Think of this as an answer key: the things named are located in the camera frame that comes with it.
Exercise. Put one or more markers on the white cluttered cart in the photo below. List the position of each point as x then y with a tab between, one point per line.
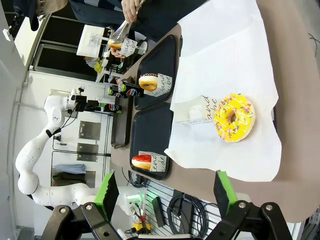
110	72

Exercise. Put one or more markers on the yellow sprinkled donut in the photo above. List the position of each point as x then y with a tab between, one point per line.
240	125

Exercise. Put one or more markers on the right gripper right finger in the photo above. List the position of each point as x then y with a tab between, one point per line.
222	192

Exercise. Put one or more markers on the dark window with grey frame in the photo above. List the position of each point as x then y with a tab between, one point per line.
62	57

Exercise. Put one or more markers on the white wall box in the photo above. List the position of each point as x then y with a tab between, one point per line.
7	35

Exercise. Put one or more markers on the blue grey hanging cloth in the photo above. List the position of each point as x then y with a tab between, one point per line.
70	168

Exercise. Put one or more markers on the dark hanging cloth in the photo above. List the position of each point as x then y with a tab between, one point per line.
67	180

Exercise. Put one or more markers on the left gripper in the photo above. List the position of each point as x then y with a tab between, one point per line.
81	105

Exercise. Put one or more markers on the person left hand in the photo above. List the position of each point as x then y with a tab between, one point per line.
130	11

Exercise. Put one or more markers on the white paper sheet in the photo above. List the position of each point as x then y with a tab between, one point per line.
225	62

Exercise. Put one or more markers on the black plastic serving tray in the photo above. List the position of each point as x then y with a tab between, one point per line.
160	57
152	130
180	45

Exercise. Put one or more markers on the person right hand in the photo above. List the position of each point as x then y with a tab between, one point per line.
117	53

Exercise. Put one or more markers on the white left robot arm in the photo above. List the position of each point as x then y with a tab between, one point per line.
32	155

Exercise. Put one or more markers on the black power adapter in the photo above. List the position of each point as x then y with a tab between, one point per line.
158	212

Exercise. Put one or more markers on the grey metal wall panel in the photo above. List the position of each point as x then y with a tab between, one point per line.
90	178
89	130
87	152

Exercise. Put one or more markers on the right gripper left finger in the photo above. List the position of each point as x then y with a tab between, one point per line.
110	195

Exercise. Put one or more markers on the black Pepsi can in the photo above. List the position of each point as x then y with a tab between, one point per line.
115	93
133	92
113	108

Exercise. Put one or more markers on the plain glazed donut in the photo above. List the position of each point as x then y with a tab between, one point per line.
114	45

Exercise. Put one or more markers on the metal serving tongs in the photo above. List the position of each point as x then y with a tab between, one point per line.
122	31

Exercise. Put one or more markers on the yellow emergency stop box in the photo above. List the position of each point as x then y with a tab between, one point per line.
142	228

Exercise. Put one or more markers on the white box with sketch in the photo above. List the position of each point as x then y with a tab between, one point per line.
90	40

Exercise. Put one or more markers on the white slatted panel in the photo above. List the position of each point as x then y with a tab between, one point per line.
160	190

